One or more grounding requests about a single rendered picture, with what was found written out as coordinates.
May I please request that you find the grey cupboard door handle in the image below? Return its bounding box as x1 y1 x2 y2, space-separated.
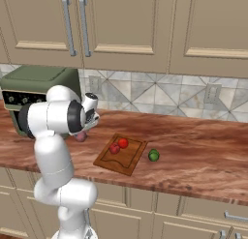
61 0 78 57
78 0 93 58

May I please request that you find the beige wall cupboard door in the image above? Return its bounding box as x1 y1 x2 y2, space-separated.
0 0 84 69
168 0 248 79
75 0 177 75

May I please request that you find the red bell pepper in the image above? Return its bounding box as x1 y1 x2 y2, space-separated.
108 142 121 155

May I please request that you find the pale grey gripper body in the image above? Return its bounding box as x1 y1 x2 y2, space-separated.
69 115 101 136

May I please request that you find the purple onion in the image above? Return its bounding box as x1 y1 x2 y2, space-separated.
75 131 88 143

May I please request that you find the beige base cupboard door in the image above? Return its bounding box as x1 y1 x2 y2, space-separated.
0 190 42 239
152 213 234 239
88 206 154 239

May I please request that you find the green countertop oven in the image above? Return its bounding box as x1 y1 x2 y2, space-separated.
0 65 82 138

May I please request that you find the grey drawer handle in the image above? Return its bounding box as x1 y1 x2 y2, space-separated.
224 210 248 224

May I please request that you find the red tomato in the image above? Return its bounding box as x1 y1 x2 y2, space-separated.
117 137 130 150

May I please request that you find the beige drawer front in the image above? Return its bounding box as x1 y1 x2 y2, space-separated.
92 181 131 209
176 194 248 227

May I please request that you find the wooden cutting board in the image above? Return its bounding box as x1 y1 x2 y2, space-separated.
92 133 150 177

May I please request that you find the green avocado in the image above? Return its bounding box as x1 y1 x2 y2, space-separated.
147 148 161 163

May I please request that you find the grey wall socket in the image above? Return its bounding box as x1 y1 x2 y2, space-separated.
204 83 223 105
88 75 103 94

